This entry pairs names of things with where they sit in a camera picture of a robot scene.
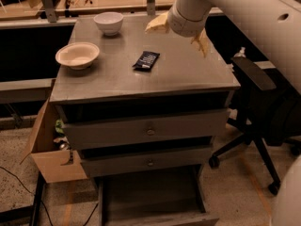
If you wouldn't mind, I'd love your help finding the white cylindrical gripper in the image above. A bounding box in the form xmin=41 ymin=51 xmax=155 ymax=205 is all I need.
xmin=145 ymin=5 xmax=209 ymax=57

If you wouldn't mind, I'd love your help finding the dark blue rxbar wrapper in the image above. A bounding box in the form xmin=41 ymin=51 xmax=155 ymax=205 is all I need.
xmin=133 ymin=51 xmax=160 ymax=71

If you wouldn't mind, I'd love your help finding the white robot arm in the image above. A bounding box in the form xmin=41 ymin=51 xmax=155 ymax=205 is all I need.
xmin=146 ymin=0 xmax=301 ymax=94

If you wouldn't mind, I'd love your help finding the grey wooden drawer cabinet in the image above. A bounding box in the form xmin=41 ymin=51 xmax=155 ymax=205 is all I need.
xmin=49 ymin=13 xmax=241 ymax=226

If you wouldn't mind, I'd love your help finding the grey top drawer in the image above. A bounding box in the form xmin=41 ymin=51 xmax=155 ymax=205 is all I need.
xmin=63 ymin=109 xmax=230 ymax=150

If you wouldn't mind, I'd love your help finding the grey middle drawer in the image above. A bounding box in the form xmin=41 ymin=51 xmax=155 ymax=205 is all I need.
xmin=81 ymin=145 xmax=212 ymax=178

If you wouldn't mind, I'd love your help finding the open grey bottom drawer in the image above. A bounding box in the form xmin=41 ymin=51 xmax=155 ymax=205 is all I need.
xmin=99 ymin=166 xmax=218 ymax=226

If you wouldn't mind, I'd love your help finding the white deep ceramic bowl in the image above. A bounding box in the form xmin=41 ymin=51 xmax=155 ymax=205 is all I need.
xmin=93 ymin=12 xmax=123 ymax=36

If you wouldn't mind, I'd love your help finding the beige shallow bowl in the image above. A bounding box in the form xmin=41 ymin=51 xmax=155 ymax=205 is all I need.
xmin=55 ymin=42 xmax=100 ymax=70

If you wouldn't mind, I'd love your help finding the black office chair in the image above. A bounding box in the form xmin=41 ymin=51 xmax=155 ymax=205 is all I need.
xmin=208 ymin=56 xmax=301 ymax=196

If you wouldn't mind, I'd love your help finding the wooden background workbench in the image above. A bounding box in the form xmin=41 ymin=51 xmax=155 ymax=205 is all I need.
xmin=0 ymin=0 xmax=174 ymax=21

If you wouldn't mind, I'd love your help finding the brown cardboard box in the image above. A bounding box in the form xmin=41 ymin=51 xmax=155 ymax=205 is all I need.
xmin=20 ymin=78 xmax=88 ymax=185

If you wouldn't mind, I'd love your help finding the black floor cable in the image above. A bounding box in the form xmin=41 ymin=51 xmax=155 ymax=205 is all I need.
xmin=0 ymin=165 xmax=100 ymax=226

